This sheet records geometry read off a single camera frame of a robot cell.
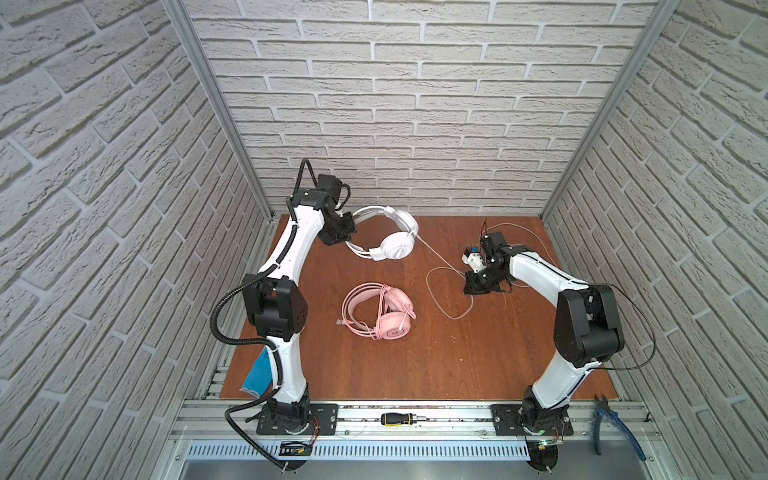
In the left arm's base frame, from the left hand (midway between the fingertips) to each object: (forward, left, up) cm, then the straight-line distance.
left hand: (352, 231), depth 87 cm
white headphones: (-10, -12, +5) cm, 16 cm away
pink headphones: (-22, -12, -12) cm, 28 cm away
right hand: (-13, -36, -14) cm, 41 cm away
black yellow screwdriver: (-47, -12, -19) cm, 52 cm away
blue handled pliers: (-49, -63, -19) cm, 82 cm away
